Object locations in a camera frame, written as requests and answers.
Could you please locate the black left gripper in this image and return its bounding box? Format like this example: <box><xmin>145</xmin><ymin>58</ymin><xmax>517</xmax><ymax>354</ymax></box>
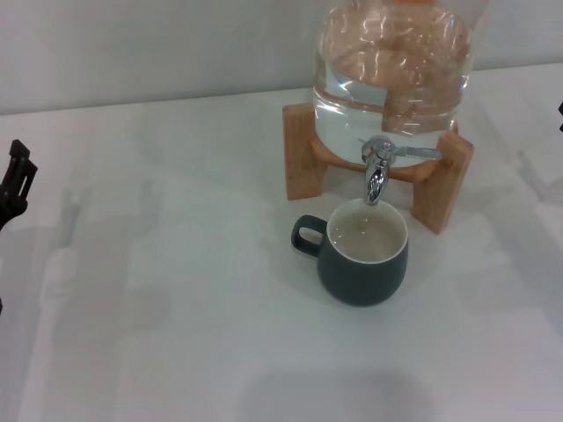
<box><xmin>0</xmin><ymin>139</ymin><xmax>41</xmax><ymax>230</ymax></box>

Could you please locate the chrome faucet with lever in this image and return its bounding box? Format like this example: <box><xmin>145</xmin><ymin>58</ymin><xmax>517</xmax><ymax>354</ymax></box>
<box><xmin>359</xmin><ymin>135</ymin><xmax>443</xmax><ymax>207</ymax></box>

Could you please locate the dark grey ceramic mug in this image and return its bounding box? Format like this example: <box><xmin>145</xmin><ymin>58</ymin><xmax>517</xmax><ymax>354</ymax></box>
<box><xmin>289</xmin><ymin>197</ymin><xmax>409</xmax><ymax>308</ymax></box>

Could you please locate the glass water dispenser jar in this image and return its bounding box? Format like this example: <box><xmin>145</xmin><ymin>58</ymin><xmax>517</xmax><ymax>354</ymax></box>
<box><xmin>311</xmin><ymin>0</ymin><xmax>485</xmax><ymax>171</ymax></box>

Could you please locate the wooden dispenser stand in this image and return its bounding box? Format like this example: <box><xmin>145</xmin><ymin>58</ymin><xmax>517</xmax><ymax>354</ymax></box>
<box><xmin>282</xmin><ymin>104</ymin><xmax>475</xmax><ymax>236</ymax></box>

